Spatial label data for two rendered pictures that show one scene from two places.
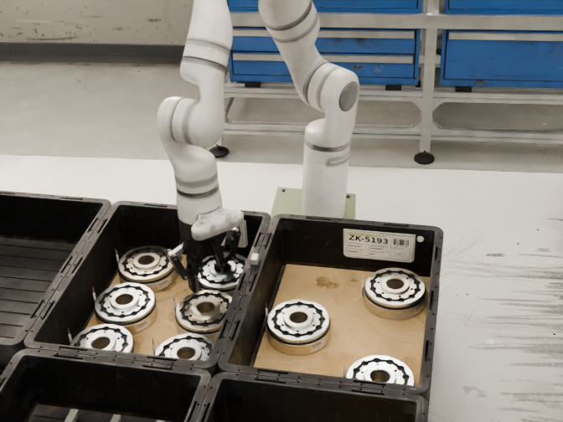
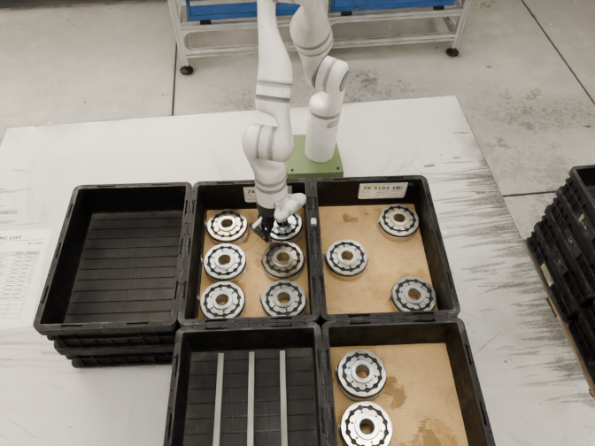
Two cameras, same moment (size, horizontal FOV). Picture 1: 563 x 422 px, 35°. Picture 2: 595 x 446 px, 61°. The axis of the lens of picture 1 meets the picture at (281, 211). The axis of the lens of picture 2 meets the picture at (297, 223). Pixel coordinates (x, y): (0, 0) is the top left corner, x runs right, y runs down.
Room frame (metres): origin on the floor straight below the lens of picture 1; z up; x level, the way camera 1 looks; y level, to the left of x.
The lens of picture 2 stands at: (0.48, 0.27, 1.89)
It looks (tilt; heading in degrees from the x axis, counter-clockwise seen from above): 53 degrees down; 345
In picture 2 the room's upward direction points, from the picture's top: straight up
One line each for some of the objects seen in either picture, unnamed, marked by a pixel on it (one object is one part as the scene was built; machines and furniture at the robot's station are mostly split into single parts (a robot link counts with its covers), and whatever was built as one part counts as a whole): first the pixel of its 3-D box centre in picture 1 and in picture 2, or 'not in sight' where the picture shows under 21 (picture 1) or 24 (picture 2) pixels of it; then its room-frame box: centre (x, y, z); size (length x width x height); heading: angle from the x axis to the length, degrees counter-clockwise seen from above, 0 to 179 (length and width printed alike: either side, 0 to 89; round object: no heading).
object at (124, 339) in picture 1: (100, 346); (222, 301); (1.05, 0.30, 0.86); 0.10 x 0.10 x 0.01
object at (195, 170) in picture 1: (188, 144); (265, 156); (1.22, 0.14, 1.12); 0.09 x 0.07 x 0.15; 63
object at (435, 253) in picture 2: (340, 321); (375, 254); (1.07, -0.09, 0.87); 0.40 x 0.30 x 0.11; 167
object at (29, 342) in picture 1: (158, 279); (251, 247); (1.14, 0.21, 0.92); 0.40 x 0.30 x 0.02; 167
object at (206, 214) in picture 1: (204, 202); (276, 191); (1.20, 0.12, 1.03); 0.11 x 0.09 x 0.06; 31
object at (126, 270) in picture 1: (147, 263); (227, 225); (1.26, 0.25, 0.86); 0.10 x 0.10 x 0.01
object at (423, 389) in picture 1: (340, 296); (378, 242); (1.07, -0.09, 0.92); 0.40 x 0.30 x 0.02; 167
